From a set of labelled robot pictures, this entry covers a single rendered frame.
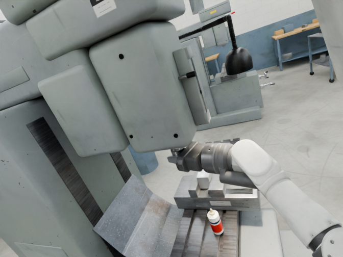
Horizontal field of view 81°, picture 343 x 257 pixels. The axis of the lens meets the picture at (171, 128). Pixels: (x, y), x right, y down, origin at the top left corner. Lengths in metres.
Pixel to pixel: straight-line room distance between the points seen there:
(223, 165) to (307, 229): 0.21
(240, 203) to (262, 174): 0.42
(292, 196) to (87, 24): 0.54
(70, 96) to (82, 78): 0.07
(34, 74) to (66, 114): 0.13
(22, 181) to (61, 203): 0.13
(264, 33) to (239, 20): 0.82
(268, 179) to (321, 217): 0.10
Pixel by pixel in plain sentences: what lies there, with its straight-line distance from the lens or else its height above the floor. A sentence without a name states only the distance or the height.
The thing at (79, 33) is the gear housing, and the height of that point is 1.65.
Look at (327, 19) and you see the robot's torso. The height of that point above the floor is 1.54.
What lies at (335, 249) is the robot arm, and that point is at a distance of 0.40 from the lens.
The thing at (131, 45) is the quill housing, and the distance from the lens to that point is 0.48.
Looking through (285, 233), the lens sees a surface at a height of 0.70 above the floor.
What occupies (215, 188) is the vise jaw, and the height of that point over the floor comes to 1.01.
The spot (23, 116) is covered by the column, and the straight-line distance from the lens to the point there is 0.74.
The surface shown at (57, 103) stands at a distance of 0.65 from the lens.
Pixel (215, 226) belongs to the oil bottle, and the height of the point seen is 0.95.
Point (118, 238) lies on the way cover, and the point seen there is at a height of 0.97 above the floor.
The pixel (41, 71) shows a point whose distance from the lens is 0.66.
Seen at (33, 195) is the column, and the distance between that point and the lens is 0.77.
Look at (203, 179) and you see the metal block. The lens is 0.88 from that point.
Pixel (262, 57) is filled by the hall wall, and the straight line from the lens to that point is 7.13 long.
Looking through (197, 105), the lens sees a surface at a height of 1.40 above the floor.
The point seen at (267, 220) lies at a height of 0.82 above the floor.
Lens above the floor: 1.56
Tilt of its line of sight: 21 degrees down
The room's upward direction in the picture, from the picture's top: 20 degrees counter-clockwise
